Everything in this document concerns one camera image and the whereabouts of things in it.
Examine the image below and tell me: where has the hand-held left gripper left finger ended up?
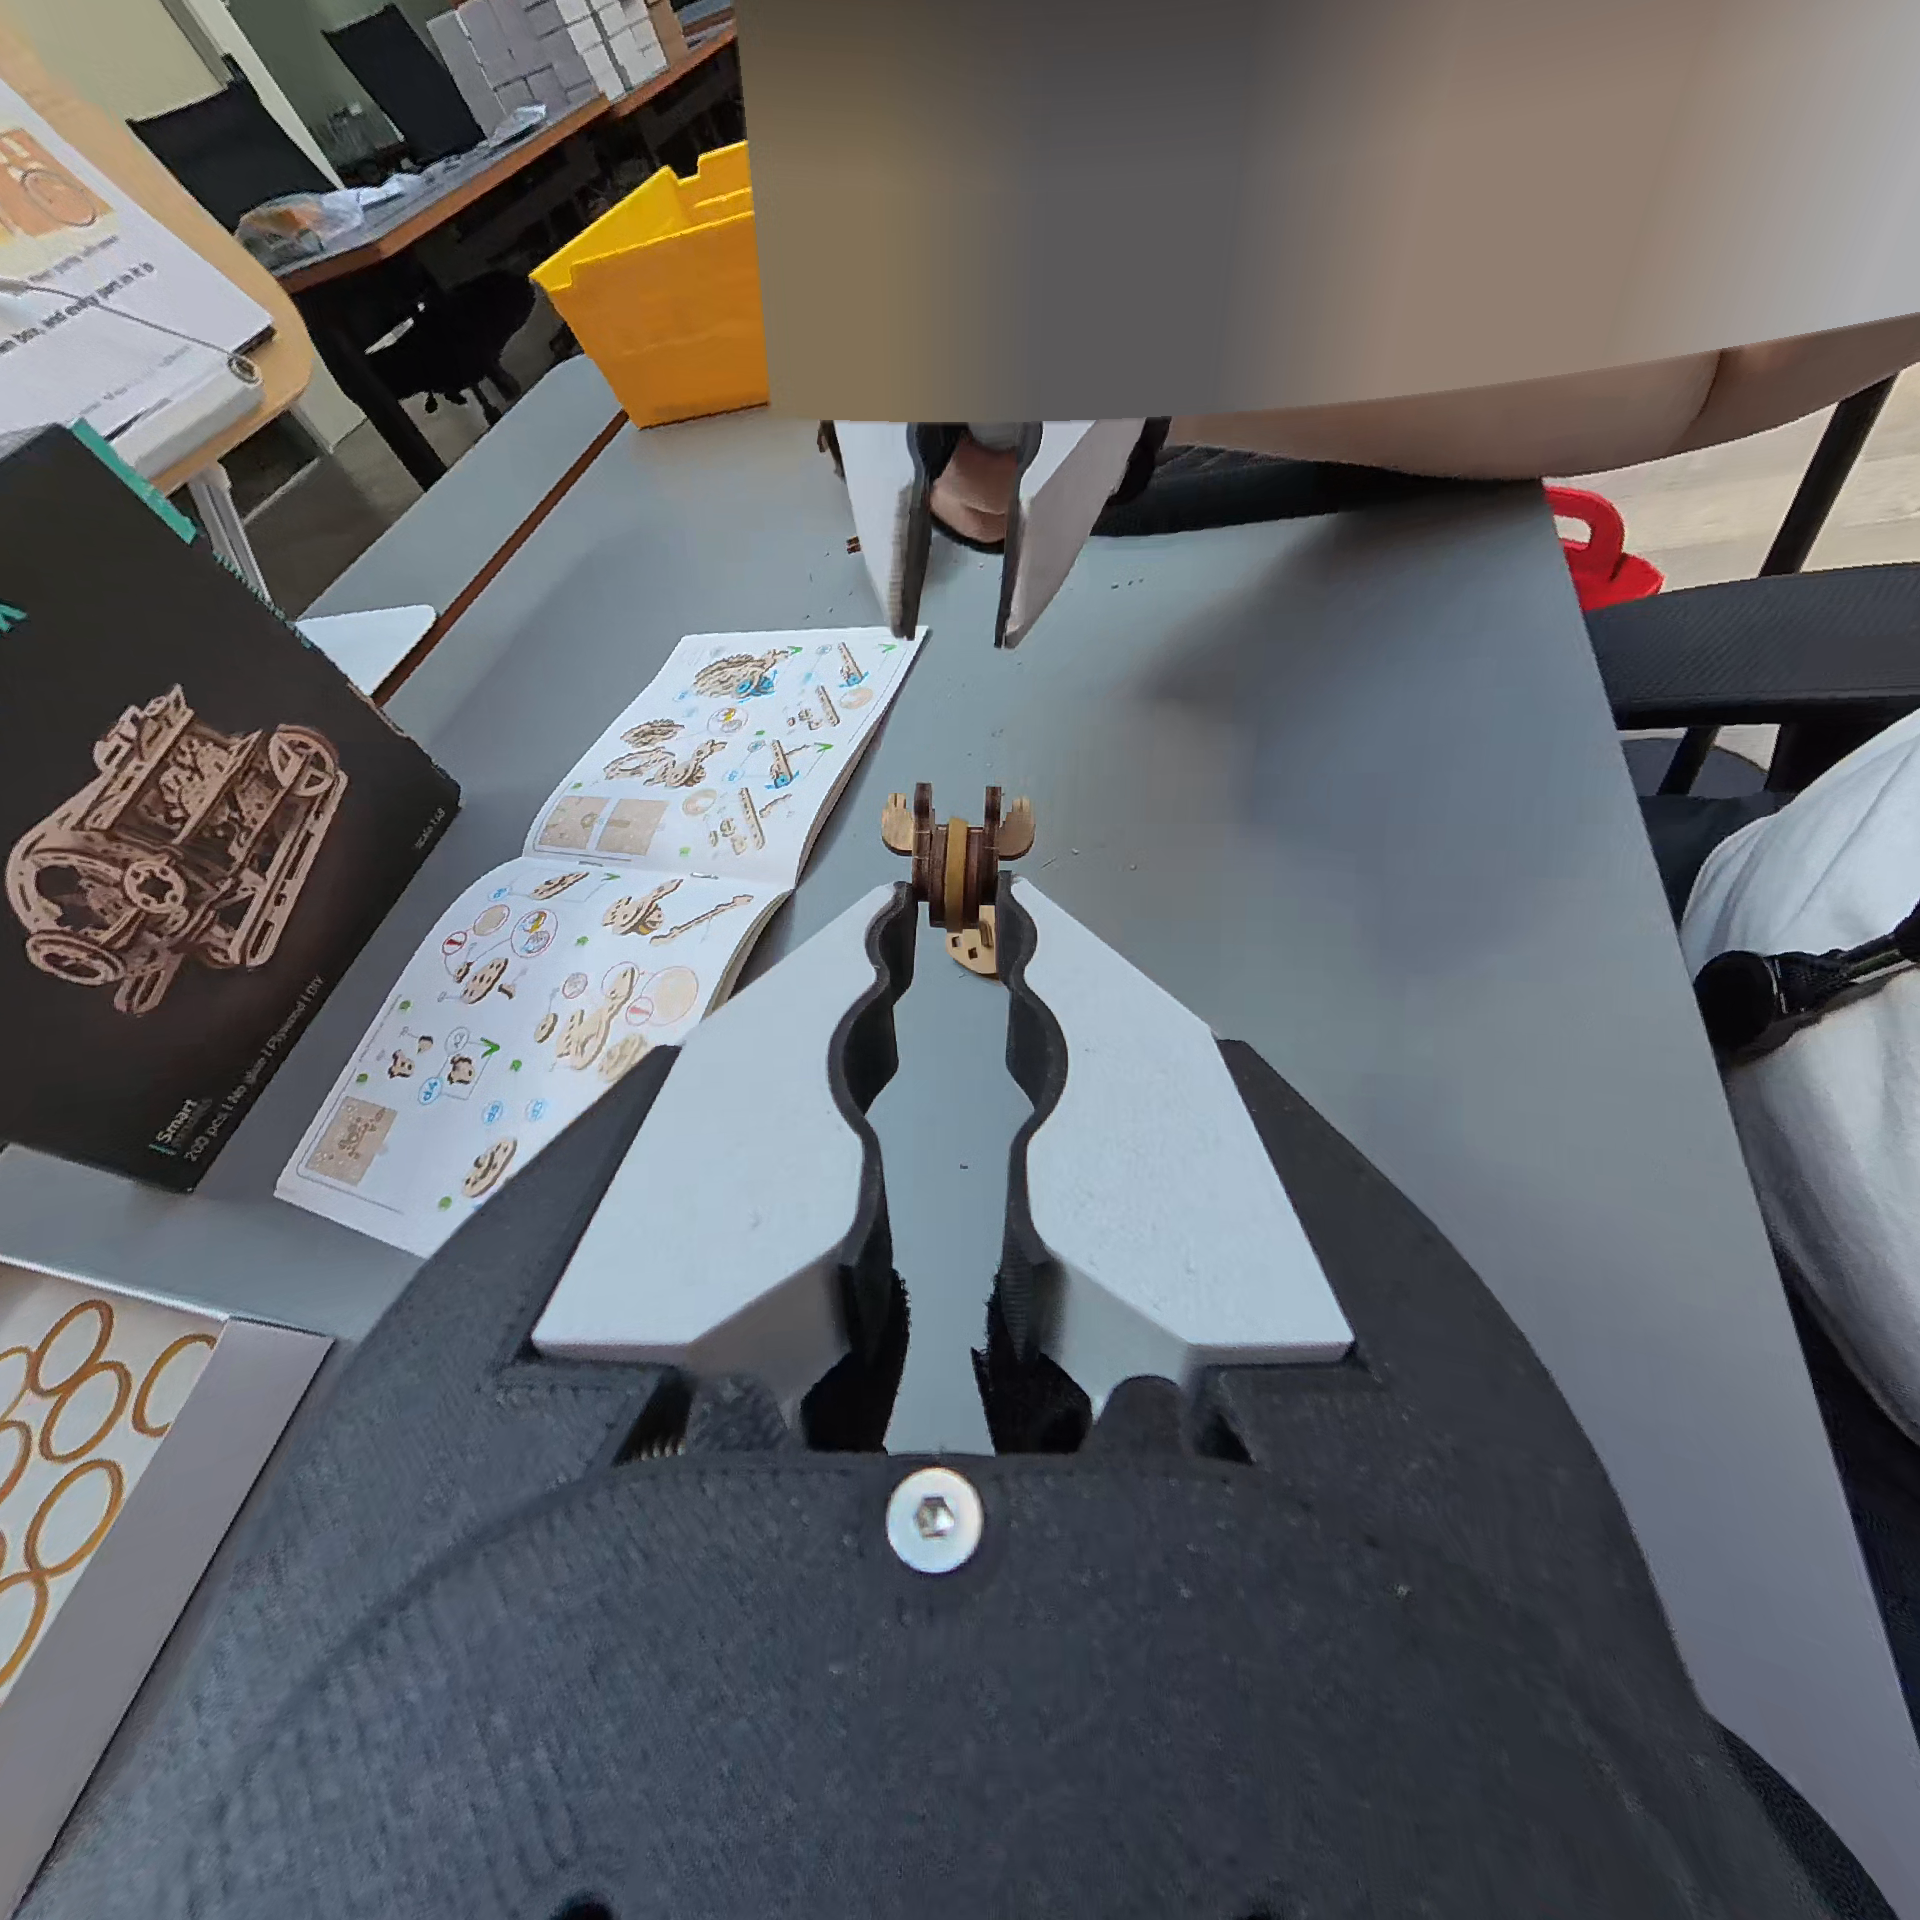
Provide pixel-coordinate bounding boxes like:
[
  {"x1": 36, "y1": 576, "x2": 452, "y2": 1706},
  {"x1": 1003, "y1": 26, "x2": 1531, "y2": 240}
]
[{"x1": 529, "y1": 872, "x2": 917, "y2": 1454}]

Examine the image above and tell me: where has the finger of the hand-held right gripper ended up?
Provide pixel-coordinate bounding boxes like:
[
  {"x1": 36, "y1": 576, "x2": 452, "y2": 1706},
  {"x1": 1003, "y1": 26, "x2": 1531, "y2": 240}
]
[
  {"x1": 993, "y1": 416, "x2": 1149, "y2": 650},
  {"x1": 829, "y1": 420, "x2": 934, "y2": 641}
]

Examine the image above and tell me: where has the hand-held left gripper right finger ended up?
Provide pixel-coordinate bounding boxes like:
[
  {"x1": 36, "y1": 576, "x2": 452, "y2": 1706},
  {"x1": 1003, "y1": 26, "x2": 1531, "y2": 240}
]
[{"x1": 979, "y1": 874, "x2": 1357, "y2": 1454}]

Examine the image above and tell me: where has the wooden wheel assembly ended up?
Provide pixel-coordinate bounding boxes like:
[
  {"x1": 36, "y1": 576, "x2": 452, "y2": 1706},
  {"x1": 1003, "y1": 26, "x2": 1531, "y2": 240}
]
[{"x1": 877, "y1": 784, "x2": 1037, "y2": 924}]

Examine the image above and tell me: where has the person's right forearm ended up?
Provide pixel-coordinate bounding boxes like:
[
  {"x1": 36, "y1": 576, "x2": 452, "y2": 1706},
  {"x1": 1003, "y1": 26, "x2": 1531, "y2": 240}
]
[{"x1": 1161, "y1": 344, "x2": 1718, "y2": 459}]

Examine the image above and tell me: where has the grey desk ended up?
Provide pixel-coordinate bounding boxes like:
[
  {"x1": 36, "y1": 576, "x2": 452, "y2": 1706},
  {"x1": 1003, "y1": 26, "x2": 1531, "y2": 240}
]
[{"x1": 0, "y1": 353, "x2": 1920, "y2": 1920}]

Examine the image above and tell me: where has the person's right hand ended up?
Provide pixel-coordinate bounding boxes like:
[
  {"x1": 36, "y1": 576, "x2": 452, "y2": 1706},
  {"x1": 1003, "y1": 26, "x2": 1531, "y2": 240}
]
[{"x1": 930, "y1": 434, "x2": 1034, "y2": 550}]

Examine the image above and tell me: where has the illustrated instruction booklet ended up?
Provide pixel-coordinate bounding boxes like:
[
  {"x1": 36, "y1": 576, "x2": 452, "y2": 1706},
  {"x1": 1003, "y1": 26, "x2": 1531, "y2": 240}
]
[{"x1": 274, "y1": 626, "x2": 933, "y2": 1260}]

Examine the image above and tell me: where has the yellow plastic bin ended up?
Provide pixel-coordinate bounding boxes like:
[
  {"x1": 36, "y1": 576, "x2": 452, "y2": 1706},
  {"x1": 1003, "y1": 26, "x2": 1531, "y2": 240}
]
[{"x1": 529, "y1": 140, "x2": 770, "y2": 432}]

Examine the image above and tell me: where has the black office chair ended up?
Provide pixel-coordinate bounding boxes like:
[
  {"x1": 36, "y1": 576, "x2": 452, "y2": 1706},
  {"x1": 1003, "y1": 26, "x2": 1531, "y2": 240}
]
[
  {"x1": 369, "y1": 271, "x2": 541, "y2": 432},
  {"x1": 1587, "y1": 376, "x2": 1920, "y2": 799}
]

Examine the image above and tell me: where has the white cardboard tray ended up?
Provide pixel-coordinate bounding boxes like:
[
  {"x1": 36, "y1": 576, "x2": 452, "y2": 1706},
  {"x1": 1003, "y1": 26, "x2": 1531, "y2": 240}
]
[{"x1": 0, "y1": 1254, "x2": 337, "y2": 1713}]

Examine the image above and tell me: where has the red plastic object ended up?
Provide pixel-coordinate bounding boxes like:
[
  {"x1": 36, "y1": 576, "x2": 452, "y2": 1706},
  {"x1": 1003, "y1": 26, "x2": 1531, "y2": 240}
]
[{"x1": 1545, "y1": 483, "x2": 1667, "y2": 608}]

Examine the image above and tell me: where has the stack of white boxes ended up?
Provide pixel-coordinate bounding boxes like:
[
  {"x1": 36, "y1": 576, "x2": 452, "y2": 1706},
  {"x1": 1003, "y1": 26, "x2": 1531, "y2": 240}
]
[{"x1": 427, "y1": 0, "x2": 673, "y2": 119}]

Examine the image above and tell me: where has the black model kit box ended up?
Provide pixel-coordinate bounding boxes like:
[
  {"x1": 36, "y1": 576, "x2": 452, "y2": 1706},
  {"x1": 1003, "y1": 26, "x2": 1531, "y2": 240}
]
[{"x1": 0, "y1": 420, "x2": 463, "y2": 1199}]

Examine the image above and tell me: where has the wooden document stand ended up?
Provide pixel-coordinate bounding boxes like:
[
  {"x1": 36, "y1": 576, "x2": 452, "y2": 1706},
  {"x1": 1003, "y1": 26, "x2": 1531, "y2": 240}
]
[{"x1": 0, "y1": 23, "x2": 441, "y2": 702}]

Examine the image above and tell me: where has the pile of tan rubber bands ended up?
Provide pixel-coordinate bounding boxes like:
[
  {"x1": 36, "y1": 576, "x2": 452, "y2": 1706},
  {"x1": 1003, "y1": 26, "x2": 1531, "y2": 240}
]
[{"x1": 0, "y1": 1297, "x2": 226, "y2": 1696}]

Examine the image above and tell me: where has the printed instruction sheet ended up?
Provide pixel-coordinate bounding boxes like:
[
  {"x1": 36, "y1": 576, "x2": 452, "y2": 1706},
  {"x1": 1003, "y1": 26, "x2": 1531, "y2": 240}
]
[{"x1": 0, "y1": 75, "x2": 279, "y2": 467}]

